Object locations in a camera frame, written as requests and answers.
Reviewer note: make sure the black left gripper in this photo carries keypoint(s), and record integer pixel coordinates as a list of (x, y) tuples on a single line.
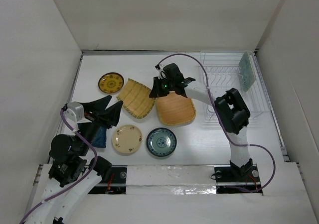
[(94, 111)]

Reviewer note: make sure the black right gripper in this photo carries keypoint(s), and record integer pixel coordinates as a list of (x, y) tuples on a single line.
[(156, 91)]

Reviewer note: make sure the green-rimmed bamboo tray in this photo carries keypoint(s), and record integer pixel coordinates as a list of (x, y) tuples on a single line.
[(136, 100)]

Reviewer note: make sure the light blue divided plate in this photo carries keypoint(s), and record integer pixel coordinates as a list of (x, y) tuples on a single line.
[(246, 72)]

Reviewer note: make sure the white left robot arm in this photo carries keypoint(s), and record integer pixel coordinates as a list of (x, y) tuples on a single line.
[(76, 167)]

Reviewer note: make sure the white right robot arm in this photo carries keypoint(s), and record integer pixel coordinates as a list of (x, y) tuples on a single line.
[(231, 111)]

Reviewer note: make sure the orange square woven tray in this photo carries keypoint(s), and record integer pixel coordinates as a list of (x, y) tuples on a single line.
[(175, 110)]

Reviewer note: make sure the dark blue plate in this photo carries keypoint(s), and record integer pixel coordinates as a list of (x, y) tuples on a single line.
[(94, 134)]

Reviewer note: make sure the yellow brown round plate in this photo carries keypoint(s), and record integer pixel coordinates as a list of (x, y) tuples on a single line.
[(110, 82)]

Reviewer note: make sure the cream floral round plate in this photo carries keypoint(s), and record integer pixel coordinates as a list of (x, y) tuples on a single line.
[(127, 139)]

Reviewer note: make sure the blue white patterned bowl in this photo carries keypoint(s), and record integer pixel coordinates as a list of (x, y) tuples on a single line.
[(161, 142)]

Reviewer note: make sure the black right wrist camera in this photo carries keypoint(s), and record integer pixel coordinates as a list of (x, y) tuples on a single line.
[(172, 72)]

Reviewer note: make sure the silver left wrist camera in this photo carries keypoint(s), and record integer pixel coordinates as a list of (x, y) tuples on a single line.
[(74, 111)]

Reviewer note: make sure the white wire dish rack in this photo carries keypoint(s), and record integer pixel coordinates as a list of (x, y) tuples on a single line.
[(222, 73)]

